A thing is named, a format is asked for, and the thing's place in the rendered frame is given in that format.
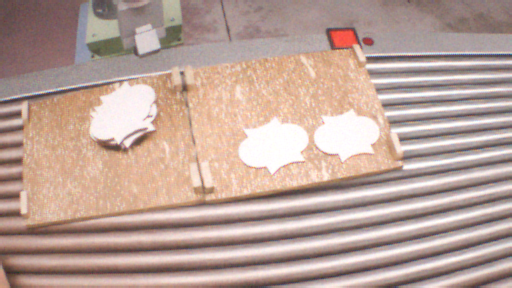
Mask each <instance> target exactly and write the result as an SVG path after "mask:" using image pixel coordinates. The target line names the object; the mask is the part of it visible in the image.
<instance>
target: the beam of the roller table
mask: <svg viewBox="0 0 512 288"><path fill-rule="evenodd" d="M357 34H358V37H359V39H360V42H361V45H362V53H363V55H364V56H365V58H366V60H379V59H386V60H388V59H406V58H409V59H414V58H420V59H422V58H446V57H447V58H453V57H456V58H461V57H464V58H468V57H473V58H475V57H480V58H482V57H488V58H489V57H495V58H496V57H512V34H502V33H501V34H496V33H495V34H490V33H488V34H484V33H481V34H478V33H474V34H472V33H467V34H466V33H437V32H436V33H429V32H427V33H421V32H419V33H413V32H411V33H404V32H402V33H395V32H393V33H385V32H384V33H365V34H364V33H357ZM365 37H370V38H372V39H373V40H374V45H371V46H367V45H364V43H363V41H362V39H363V38H365ZM330 50H332V49H331V46H330V45H329V43H328V39H327V36H326V35H320V34H316V35H307V36H297V35H296V36H286V37H275V38H265V39H243V40H234V41H228V42H222V43H212V44H201V45H191V46H183V47H181V48H170V49H160V52H159V53H155V54H152V55H149V56H146V57H144V58H141V59H139V57H137V56H136V55H134V54H131V55H122V56H119V57H113V58H104V59H102V60H96V61H87V62H86V63H79V64H72V65H70V66H63V67H56V68H54V69H47V70H41V71H39V72H32V73H26V74H23V75H17V76H11V77H8V78H4V79H0V105H1V104H7V103H10V102H14V101H21V100H28V99H35V98H39V97H42V96H50V95H57V94H64V93H66V92H72V91H80V90H88V89H90V88H97V87H102V86H107V85H112V84H116V83H118V82H122V81H128V80H133V79H139V78H145V77H147V76H150V75H156V74H161V73H168V72H171V67H175V66H179V71H180V75H184V73H183V71H184V67H186V66H189V65H191V68H192V69H195V68H201V67H208V66H215V65H222V64H229V63H235V62H242V61H249V60H256V59H263V58H270V57H277V56H283V55H290V54H294V55H297V54H304V53H310V52H317V51H318V52H323V51H330Z"/></svg>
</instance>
